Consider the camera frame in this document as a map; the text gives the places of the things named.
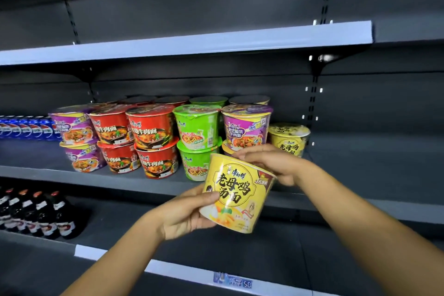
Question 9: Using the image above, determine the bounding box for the person's left hand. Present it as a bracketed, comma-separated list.
[152, 183, 221, 241]

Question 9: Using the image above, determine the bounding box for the person's right forearm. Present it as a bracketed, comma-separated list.
[296, 160, 444, 296]

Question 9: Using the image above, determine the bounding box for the row of dark glass bottles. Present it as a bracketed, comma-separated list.
[0, 186, 92, 241]

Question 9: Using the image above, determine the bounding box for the row of blue soda cans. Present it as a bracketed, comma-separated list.
[0, 115, 63, 142]

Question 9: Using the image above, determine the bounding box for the blue price tag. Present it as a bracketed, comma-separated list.
[213, 271, 253, 290]

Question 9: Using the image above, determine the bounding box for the person's left forearm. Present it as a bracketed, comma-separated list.
[61, 210, 166, 296]

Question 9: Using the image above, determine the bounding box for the dark metal store shelving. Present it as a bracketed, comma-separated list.
[0, 0, 444, 296]

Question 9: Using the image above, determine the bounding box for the person's right hand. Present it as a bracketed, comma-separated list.
[231, 143, 314, 187]

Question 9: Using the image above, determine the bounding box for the green cup noodle bowl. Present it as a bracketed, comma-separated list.
[176, 136, 224, 182]
[189, 95, 229, 108]
[172, 103, 222, 151]

